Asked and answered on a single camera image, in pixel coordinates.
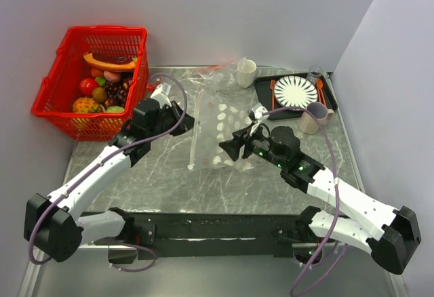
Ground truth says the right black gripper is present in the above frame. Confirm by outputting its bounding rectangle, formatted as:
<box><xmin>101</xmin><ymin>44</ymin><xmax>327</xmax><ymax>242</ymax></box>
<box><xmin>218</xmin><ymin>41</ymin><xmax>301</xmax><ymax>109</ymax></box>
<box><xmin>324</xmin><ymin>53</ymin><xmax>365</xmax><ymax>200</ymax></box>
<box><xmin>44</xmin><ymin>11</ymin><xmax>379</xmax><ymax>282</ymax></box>
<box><xmin>218</xmin><ymin>121</ymin><xmax>286</xmax><ymax>168</ymax></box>

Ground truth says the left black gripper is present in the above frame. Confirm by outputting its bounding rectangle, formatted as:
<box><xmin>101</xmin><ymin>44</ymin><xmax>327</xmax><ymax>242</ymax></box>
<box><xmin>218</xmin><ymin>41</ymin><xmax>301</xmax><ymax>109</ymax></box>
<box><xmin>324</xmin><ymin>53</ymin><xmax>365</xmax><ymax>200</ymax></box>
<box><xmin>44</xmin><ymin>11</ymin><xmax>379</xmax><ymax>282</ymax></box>
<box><xmin>147</xmin><ymin>100</ymin><xmax>199</xmax><ymax>141</ymax></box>

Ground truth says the polka dot zip bag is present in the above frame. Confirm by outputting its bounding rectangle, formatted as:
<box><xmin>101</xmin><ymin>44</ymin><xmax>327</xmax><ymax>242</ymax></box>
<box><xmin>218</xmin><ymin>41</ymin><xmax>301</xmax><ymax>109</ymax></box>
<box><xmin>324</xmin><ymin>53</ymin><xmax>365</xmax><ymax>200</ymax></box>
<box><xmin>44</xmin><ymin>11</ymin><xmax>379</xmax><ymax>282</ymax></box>
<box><xmin>187</xmin><ymin>90</ymin><xmax>254</xmax><ymax>172</ymax></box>

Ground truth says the toy green cabbage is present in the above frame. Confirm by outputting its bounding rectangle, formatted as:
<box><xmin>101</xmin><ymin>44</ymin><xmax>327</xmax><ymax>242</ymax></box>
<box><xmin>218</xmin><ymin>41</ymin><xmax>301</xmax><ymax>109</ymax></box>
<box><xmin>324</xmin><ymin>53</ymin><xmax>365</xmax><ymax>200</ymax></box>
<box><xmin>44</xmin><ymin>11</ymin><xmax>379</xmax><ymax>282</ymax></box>
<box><xmin>105</xmin><ymin>106</ymin><xmax>125</xmax><ymax>113</ymax></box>

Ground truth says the toy pineapple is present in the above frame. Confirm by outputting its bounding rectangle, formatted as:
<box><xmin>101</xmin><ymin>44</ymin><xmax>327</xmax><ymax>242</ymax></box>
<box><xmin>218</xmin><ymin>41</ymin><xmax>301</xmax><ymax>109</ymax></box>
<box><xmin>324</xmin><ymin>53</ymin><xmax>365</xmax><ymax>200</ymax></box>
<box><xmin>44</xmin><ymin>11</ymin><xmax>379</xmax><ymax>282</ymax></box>
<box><xmin>72</xmin><ymin>97</ymin><xmax>103</xmax><ymax>113</ymax></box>

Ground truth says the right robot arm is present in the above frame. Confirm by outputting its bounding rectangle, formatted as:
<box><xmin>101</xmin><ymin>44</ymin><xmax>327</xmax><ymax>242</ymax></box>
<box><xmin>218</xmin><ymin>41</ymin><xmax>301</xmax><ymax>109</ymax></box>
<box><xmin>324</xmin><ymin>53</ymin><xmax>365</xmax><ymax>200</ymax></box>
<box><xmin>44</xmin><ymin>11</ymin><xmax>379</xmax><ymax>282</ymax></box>
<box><xmin>219</xmin><ymin>126</ymin><xmax>421</xmax><ymax>275</ymax></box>

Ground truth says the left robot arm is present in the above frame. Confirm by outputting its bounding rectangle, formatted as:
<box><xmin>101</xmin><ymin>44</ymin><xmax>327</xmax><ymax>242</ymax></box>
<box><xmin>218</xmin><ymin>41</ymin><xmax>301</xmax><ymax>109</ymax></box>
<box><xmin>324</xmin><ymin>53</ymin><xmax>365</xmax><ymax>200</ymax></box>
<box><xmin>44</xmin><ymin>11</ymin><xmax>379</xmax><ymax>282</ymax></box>
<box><xmin>24</xmin><ymin>98</ymin><xmax>194</xmax><ymax>264</ymax></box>

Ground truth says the crumpled clear bag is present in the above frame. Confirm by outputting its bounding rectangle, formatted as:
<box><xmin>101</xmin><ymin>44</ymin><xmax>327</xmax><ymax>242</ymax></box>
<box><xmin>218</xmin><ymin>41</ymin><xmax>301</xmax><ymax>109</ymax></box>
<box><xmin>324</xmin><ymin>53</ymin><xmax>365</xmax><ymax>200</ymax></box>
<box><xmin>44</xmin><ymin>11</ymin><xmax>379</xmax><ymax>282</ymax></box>
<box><xmin>185</xmin><ymin>56</ymin><xmax>246</xmax><ymax>90</ymax></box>

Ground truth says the orange fork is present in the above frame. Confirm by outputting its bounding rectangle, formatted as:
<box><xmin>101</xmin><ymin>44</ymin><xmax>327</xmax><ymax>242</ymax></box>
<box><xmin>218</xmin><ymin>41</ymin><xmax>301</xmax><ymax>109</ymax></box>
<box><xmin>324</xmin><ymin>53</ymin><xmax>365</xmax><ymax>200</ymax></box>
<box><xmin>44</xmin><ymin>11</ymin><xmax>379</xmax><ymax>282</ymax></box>
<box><xmin>270</xmin><ymin>79</ymin><xmax>276</xmax><ymax>111</ymax></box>

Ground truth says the toy grapes bunch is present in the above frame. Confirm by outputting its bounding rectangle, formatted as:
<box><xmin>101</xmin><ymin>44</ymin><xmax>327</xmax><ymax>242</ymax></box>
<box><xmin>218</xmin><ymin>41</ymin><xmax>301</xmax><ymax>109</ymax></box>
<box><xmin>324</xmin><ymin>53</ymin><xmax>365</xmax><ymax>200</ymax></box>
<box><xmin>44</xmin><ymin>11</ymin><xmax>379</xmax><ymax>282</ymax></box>
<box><xmin>102</xmin><ymin>77</ymin><xmax>132</xmax><ymax>108</ymax></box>

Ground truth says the beige purple mug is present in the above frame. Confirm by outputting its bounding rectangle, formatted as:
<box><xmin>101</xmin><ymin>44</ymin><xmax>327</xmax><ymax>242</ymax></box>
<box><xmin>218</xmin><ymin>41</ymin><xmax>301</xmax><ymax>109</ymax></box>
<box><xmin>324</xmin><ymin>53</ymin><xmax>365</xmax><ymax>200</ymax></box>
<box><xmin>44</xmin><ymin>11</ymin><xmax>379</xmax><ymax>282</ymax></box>
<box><xmin>298</xmin><ymin>102</ymin><xmax>335</xmax><ymax>134</ymax></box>

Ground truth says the striped white plate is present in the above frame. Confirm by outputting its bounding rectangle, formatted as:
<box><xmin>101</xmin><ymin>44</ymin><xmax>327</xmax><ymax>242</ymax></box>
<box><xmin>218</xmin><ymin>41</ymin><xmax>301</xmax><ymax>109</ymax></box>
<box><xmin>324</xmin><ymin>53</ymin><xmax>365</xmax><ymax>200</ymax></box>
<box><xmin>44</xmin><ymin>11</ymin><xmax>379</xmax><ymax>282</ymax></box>
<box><xmin>275</xmin><ymin>75</ymin><xmax>318</xmax><ymax>108</ymax></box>

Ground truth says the toy peach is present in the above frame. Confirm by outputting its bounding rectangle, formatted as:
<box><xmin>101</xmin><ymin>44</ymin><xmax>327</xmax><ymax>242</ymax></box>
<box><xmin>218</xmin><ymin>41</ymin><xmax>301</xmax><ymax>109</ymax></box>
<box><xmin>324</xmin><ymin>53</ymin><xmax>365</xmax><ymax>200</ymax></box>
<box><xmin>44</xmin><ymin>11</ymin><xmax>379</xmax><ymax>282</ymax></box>
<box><xmin>103</xmin><ymin>71</ymin><xmax>121</xmax><ymax>83</ymax></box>

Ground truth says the red plastic basket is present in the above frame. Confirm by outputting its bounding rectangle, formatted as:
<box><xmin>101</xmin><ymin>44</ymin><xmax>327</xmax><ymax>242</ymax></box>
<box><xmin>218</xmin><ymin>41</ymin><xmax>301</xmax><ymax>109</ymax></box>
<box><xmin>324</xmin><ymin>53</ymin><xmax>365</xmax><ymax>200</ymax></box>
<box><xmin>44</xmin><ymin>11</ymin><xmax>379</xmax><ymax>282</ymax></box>
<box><xmin>32</xmin><ymin>26</ymin><xmax>149</xmax><ymax>141</ymax></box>

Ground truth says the toy papaya slice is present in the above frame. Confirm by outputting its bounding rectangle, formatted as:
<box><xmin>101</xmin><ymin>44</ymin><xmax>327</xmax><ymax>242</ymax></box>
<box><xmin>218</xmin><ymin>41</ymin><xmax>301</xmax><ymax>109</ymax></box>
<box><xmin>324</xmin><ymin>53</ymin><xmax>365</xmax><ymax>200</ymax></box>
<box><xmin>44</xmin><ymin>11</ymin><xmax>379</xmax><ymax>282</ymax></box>
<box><xmin>83</xmin><ymin>53</ymin><xmax>137</xmax><ymax>72</ymax></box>

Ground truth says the toy red apple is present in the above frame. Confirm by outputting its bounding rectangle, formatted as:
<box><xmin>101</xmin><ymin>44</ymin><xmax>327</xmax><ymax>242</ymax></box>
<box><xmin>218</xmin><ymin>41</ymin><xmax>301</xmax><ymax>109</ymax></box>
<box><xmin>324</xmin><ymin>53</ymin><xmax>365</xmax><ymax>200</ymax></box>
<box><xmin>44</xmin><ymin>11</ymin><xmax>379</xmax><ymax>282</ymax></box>
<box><xmin>79</xmin><ymin>78</ymin><xmax>100</xmax><ymax>97</ymax></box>

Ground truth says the orange spoon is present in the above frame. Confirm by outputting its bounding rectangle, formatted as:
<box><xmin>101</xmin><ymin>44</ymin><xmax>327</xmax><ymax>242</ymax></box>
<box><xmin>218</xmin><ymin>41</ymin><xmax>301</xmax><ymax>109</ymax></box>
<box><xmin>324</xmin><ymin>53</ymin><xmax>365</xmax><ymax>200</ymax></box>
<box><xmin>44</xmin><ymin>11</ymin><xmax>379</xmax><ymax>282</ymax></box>
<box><xmin>316</xmin><ymin>78</ymin><xmax>327</xmax><ymax>106</ymax></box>

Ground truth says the clear glass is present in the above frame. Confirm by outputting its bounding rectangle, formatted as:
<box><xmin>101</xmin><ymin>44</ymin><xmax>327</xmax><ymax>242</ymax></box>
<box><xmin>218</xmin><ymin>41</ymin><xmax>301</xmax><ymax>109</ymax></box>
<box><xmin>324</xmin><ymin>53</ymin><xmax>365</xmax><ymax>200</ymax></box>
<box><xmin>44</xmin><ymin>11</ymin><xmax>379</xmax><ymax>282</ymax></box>
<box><xmin>307</xmin><ymin>66</ymin><xmax>323</xmax><ymax>85</ymax></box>

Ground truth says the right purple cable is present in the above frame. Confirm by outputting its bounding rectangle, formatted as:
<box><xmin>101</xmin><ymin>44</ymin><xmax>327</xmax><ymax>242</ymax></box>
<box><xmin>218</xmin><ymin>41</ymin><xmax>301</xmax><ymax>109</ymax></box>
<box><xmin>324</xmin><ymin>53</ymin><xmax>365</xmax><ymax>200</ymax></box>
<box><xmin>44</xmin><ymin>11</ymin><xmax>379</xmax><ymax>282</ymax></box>
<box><xmin>260</xmin><ymin>105</ymin><xmax>349</xmax><ymax>297</ymax></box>

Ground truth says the black base frame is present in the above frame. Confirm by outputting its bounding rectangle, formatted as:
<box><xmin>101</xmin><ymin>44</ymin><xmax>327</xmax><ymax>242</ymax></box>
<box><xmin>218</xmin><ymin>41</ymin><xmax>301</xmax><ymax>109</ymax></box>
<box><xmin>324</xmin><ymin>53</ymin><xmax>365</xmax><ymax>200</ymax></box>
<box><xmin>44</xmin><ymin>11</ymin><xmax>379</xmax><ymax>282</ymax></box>
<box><xmin>93</xmin><ymin>208</ymin><xmax>336</xmax><ymax>260</ymax></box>

